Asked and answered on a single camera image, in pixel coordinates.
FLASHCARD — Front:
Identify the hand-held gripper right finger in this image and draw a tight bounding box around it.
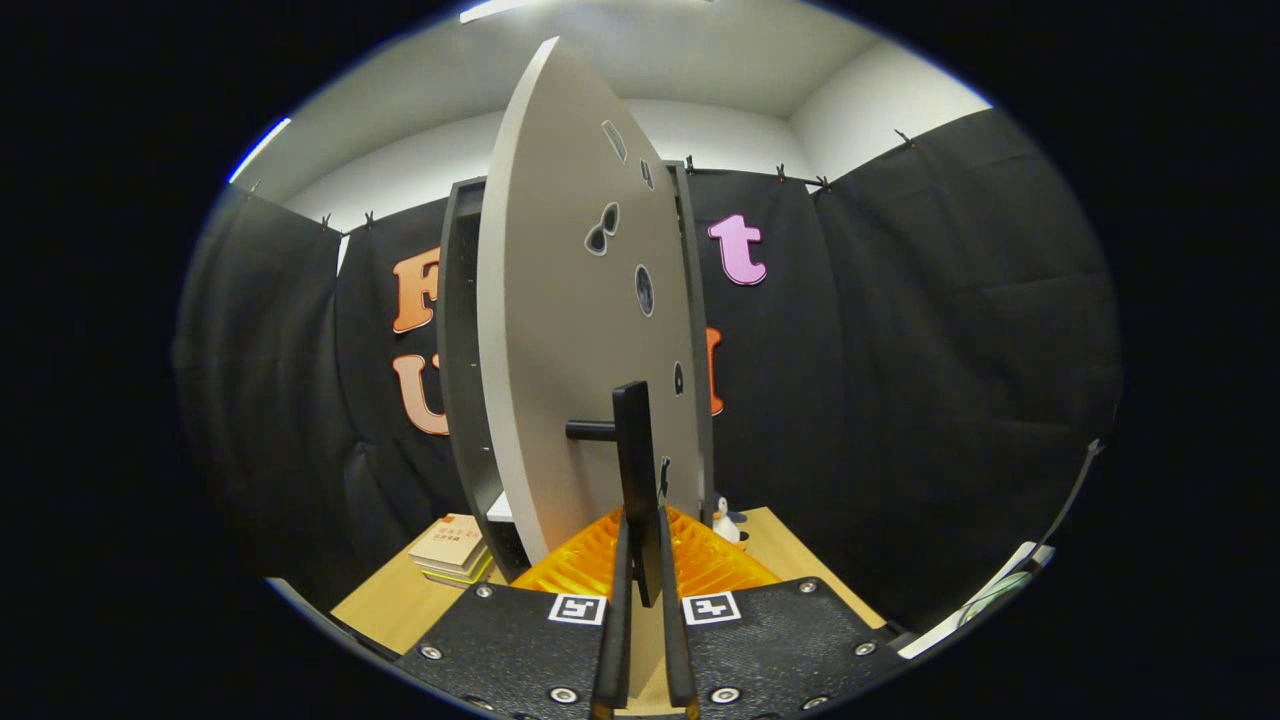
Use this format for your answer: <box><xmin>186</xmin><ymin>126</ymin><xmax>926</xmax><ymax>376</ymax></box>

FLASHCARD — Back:
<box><xmin>655</xmin><ymin>505</ymin><xmax>906</xmax><ymax>720</ymax></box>

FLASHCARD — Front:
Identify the wide ceiling light panel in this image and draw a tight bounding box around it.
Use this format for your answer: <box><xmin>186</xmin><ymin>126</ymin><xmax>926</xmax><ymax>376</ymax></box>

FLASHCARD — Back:
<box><xmin>460</xmin><ymin>0</ymin><xmax>561</xmax><ymax>23</ymax></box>

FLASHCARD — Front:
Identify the white board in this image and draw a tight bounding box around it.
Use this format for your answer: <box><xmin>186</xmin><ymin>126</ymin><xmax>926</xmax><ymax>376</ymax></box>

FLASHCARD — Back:
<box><xmin>898</xmin><ymin>540</ymin><xmax>1056</xmax><ymax>661</ymax></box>

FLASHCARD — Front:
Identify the narrow ceiling light strip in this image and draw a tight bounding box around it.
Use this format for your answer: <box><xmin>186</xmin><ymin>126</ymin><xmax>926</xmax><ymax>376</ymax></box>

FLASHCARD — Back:
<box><xmin>228</xmin><ymin>117</ymin><xmax>293</xmax><ymax>186</ymax></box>

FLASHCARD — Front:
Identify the stack of books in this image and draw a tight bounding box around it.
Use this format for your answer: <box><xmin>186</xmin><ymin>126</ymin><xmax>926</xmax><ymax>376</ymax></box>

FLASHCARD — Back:
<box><xmin>408</xmin><ymin>513</ymin><xmax>496</xmax><ymax>586</ymax></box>

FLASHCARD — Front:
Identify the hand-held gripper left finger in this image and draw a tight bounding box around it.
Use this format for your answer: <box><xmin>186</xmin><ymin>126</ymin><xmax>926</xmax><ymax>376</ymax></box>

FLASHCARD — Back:
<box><xmin>395</xmin><ymin>505</ymin><xmax>633</xmax><ymax>720</ymax></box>

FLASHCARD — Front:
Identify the penguin plush toy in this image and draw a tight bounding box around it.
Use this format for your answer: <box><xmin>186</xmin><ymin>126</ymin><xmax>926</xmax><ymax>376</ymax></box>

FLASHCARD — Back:
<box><xmin>712</xmin><ymin>495</ymin><xmax>749</xmax><ymax>546</ymax></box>

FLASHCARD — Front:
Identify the dark grey shoe cabinet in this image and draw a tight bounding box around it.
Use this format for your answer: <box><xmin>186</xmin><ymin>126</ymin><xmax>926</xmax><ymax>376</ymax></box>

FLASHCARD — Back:
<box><xmin>436</xmin><ymin>160</ymin><xmax>716</xmax><ymax>586</ymax></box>

